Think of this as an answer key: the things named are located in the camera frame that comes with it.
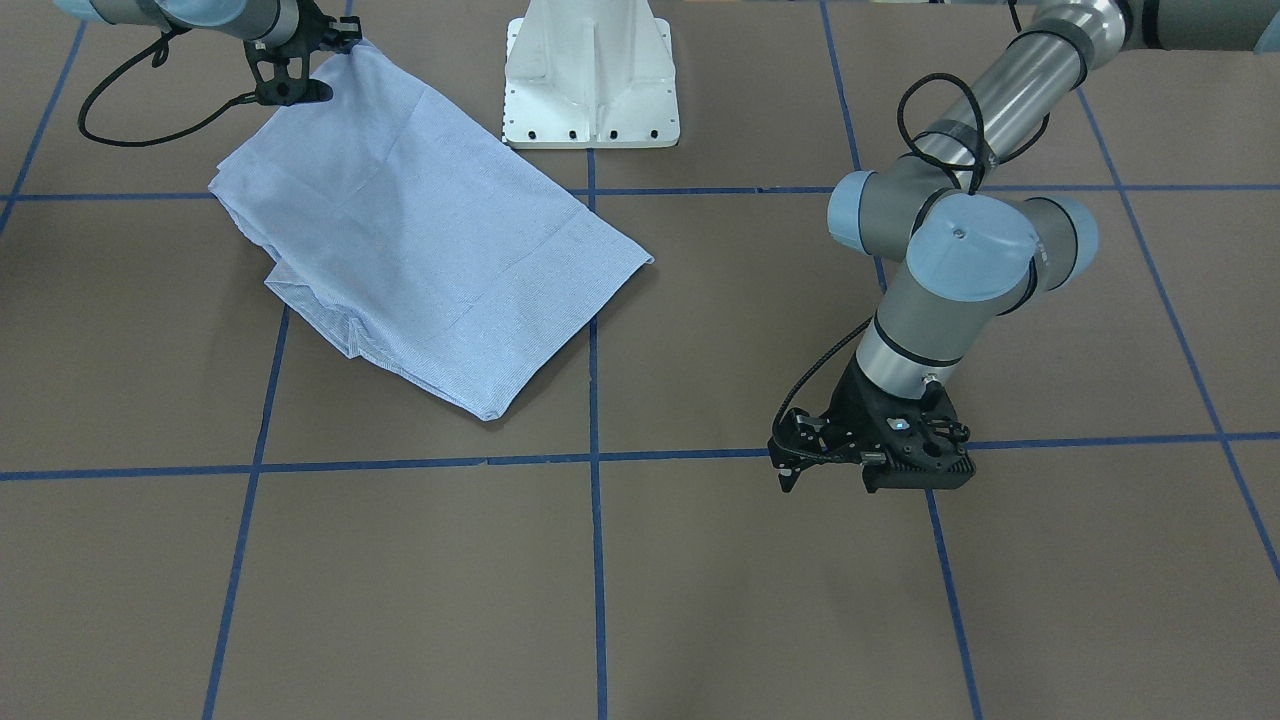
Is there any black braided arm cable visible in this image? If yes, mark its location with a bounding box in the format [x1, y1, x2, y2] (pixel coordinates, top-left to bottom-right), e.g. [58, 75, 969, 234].
[78, 29, 262, 149]
[771, 72, 1051, 451]

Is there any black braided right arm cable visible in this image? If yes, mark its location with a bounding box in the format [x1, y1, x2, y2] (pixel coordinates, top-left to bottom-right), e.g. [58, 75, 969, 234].
[78, 29, 262, 149]

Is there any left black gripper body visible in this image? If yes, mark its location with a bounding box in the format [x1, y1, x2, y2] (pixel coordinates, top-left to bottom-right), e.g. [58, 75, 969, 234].
[790, 363, 977, 493]

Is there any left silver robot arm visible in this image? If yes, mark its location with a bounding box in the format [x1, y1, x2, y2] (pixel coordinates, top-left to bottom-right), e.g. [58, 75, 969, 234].
[767, 1, 1277, 493]

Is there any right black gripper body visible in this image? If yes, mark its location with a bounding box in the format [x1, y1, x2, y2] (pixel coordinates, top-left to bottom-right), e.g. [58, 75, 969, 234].
[244, 1, 346, 108]

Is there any light blue striped shirt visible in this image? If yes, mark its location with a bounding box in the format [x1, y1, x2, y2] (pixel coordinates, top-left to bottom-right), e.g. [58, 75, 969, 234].
[209, 41, 652, 421]

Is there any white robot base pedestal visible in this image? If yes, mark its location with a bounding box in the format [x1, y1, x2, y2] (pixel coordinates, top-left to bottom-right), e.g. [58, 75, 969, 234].
[500, 1, 682, 150]

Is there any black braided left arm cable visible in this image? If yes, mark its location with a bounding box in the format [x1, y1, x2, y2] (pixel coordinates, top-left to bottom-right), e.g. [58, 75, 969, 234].
[771, 72, 1051, 451]

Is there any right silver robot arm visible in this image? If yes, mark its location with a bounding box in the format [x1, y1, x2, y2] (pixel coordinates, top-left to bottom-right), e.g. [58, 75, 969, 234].
[55, 1, 364, 106]

